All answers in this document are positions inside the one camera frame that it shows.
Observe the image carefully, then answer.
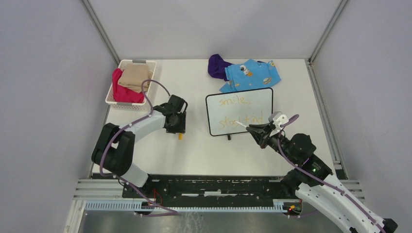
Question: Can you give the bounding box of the blue patterned cloth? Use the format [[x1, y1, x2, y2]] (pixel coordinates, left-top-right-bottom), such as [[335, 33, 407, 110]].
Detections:
[[220, 59, 281, 93]]

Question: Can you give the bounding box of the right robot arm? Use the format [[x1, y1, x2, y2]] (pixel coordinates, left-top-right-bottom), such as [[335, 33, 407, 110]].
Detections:
[[246, 123, 398, 233]]

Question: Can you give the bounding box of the pink cloth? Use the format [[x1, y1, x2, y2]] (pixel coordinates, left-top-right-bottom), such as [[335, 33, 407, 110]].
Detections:
[[112, 68, 145, 103]]

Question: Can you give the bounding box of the purple cloth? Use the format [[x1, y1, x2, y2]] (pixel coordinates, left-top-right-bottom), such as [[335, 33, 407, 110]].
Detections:
[[207, 54, 232, 82]]

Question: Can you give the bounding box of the white whiteboard black frame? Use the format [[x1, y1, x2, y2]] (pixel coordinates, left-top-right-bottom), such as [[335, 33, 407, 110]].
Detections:
[[205, 87, 274, 136]]

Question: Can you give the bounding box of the beige folded cloth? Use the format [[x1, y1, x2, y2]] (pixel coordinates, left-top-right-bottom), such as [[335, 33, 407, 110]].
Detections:
[[118, 64, 153, 93]]

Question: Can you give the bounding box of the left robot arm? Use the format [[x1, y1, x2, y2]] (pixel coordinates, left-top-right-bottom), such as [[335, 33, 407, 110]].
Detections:
[[91, 95, 188, 198]]

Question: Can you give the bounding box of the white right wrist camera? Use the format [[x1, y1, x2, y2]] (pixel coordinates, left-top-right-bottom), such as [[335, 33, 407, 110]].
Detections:
[[268, 111, 289, 136]]

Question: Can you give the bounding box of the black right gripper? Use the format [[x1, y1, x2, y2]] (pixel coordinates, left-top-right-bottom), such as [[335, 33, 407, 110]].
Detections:
[[245, 121, 297, 164]]

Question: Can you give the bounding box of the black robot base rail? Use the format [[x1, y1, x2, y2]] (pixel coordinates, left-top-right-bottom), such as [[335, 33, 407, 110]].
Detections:
[[139, 174, 303, 216]]

